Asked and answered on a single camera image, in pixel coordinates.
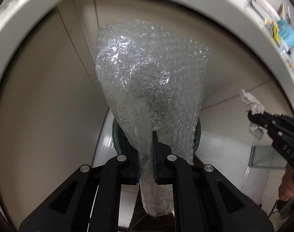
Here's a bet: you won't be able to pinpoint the white tissue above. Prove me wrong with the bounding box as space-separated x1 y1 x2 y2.
239 89 264 141

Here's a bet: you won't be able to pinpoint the clear bubble wrap sheet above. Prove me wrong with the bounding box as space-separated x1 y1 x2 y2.
95 20 211 216

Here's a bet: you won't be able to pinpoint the person's right hand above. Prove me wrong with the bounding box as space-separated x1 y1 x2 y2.
279 163 294 201

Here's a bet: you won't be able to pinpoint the blue perforated utensil basket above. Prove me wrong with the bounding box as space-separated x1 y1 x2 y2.
278 18 294 49

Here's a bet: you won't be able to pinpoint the yellow white snack packet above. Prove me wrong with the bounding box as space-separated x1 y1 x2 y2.
271 21 281 43

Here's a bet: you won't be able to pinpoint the wooden chopsticks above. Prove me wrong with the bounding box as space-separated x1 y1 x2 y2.
278 3 290 20

